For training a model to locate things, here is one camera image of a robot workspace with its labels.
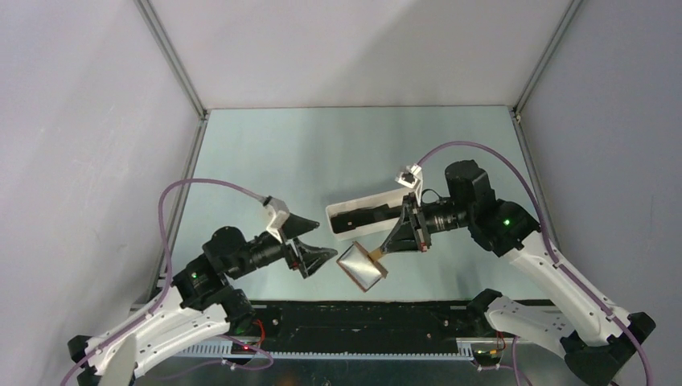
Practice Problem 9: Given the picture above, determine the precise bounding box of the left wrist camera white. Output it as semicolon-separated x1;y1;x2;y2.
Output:
262;195;290;244

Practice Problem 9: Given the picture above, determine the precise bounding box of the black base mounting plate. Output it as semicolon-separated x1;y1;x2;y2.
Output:
229;301;498;354

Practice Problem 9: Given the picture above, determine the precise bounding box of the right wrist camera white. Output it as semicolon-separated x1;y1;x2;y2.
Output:
395;163;423;206

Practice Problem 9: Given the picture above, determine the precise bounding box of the white slotted cable duct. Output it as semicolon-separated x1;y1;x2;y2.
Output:
174;340;474;360

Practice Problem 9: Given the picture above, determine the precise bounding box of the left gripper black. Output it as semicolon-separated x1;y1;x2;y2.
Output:
229;213;338;278

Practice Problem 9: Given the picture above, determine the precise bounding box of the left aluminium frame post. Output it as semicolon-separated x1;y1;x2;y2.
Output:
111;1;208;278

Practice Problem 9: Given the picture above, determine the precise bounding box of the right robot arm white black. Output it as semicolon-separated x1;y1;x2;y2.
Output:
371;160;655;385

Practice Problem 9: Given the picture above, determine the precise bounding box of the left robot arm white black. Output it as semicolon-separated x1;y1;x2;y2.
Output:
68;215;337;385

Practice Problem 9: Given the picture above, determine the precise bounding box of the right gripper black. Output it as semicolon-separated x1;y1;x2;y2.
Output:
380;191;473;253

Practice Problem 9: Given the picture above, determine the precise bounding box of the brown leather card holder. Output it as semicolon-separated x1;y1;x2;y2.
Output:
336;241;388;293

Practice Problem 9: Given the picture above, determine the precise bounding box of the right aluminium frame post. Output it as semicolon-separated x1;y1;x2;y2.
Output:
509;1;585;245

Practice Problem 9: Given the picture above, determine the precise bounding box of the aluminium frame post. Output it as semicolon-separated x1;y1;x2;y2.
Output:
111;1;208;278
509;1;585;245

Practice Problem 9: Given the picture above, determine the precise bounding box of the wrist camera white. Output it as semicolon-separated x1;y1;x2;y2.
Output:
262;195;290;244
395;163;423;206

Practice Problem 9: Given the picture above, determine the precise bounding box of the white plastic tray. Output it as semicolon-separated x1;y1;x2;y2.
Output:
325;188;421;241

